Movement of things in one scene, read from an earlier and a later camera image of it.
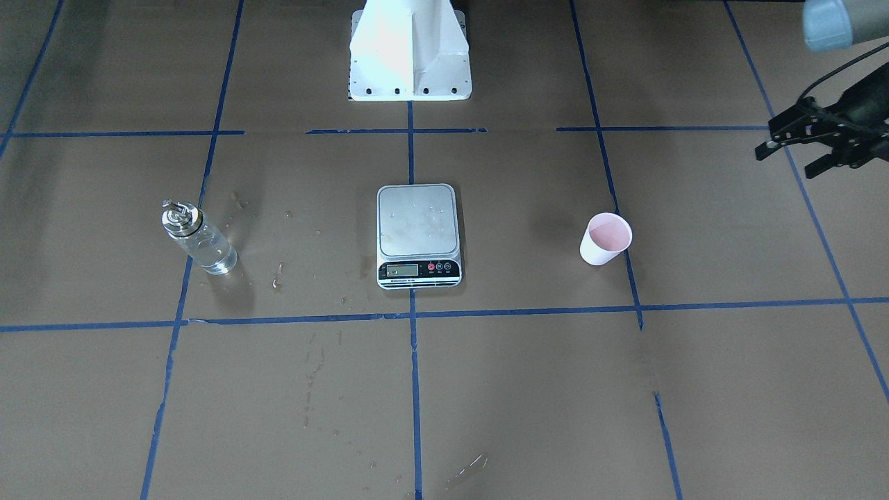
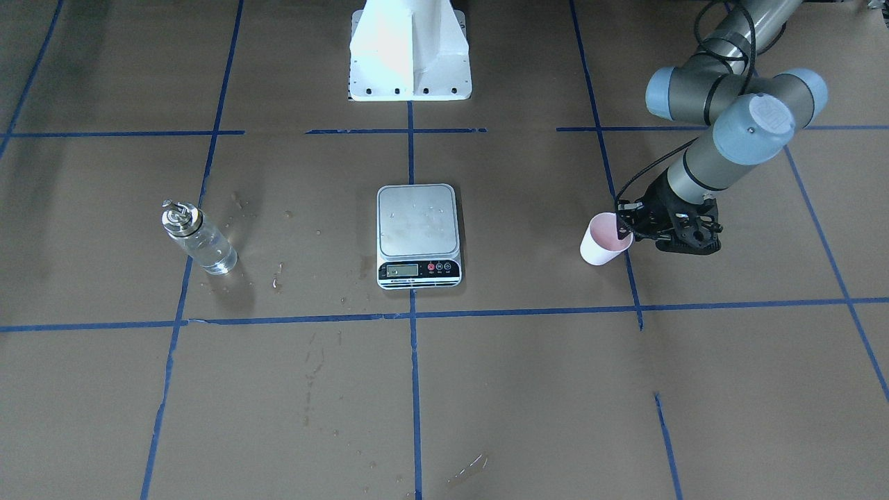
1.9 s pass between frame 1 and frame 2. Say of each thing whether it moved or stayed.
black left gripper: moved
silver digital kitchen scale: stayed
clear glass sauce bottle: stayed
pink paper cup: stayed
